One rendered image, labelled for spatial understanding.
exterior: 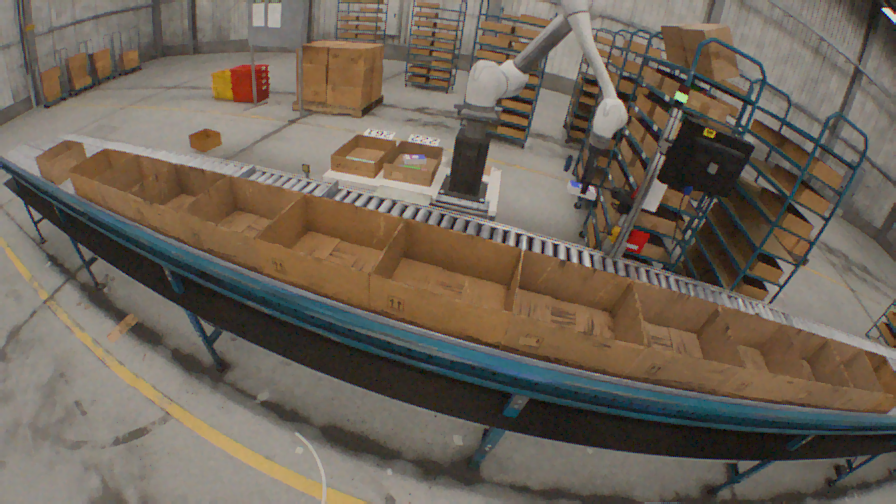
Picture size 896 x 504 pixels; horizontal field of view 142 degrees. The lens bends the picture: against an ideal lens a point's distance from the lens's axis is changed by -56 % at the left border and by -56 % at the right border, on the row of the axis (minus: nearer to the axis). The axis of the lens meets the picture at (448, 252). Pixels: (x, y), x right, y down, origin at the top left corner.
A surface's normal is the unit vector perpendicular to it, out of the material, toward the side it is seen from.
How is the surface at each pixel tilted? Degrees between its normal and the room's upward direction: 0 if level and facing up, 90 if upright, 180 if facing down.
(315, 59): 89
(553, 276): 90
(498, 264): 90
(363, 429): 0
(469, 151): 90
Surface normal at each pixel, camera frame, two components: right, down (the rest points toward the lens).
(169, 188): 0.96, 0.25
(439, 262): -0.24, 0.57
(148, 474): 0.14, -0.77
